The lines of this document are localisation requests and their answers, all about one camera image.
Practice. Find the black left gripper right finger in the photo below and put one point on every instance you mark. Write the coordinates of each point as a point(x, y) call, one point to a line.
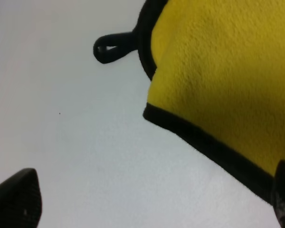
point(278, 193)

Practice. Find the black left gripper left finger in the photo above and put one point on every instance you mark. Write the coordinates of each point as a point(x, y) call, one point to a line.
point(20, 200)

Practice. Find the yellow towel with black trim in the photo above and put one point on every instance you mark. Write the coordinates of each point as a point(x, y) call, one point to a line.
point(217, 71)

